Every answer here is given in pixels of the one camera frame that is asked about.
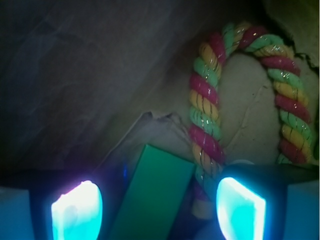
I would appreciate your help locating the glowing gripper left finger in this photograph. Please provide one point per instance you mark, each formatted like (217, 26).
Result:
(70, 205)

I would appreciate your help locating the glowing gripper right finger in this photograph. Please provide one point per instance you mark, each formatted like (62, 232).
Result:
(250, 201)

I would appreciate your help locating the green rectangular block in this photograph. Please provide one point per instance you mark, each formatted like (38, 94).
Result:
(153, 197)

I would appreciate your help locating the brown paper-lined box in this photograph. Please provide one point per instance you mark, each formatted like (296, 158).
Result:
(78, 76)

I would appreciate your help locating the multicolour twisted rope toy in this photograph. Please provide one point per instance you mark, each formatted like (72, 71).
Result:
(205, 130)

